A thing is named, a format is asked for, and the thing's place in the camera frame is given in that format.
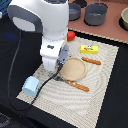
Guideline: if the large grey pot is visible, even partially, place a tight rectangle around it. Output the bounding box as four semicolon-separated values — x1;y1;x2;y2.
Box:
84;3;107;26

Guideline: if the beige woven placemat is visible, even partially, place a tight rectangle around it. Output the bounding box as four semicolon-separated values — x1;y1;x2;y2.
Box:
16;32;120;128

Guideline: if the red toy tomato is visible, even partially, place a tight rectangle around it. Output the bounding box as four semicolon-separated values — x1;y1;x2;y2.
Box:
67;31;75;41

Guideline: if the small grey pot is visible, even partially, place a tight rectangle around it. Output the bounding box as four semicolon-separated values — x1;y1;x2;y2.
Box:
69;3;81;21

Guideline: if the beige round plate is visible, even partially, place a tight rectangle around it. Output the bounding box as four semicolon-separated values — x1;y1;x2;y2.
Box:
60;57;86;81

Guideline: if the knife with orange handle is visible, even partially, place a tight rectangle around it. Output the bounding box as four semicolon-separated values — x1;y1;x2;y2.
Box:
81;57;101;65

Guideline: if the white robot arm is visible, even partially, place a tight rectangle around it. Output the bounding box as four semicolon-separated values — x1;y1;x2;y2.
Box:
7;0;69;71

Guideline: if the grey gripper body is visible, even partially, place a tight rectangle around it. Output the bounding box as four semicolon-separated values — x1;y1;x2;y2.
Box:
58;44;69;70

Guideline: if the fork with orange handle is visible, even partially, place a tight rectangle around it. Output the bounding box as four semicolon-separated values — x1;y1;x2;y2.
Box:
54;76;89;92

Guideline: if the yellow butter box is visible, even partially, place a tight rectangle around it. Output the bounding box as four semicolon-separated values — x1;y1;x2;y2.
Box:
80;45;98;54

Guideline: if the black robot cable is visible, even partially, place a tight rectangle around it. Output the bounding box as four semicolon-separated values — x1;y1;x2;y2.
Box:
7;29;64;112

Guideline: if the brown toy stove board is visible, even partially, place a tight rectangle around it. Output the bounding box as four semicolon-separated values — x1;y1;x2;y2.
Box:
68;0;128;43

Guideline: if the light blue carton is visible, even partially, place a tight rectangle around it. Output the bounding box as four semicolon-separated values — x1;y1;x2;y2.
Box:
22;76;41;97

